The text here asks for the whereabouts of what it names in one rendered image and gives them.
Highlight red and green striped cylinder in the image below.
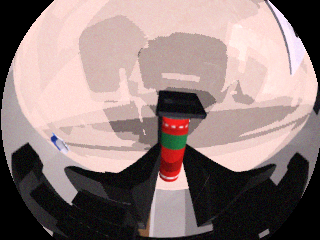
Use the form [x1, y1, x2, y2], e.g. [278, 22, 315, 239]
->
[159, 117, 189, 183]

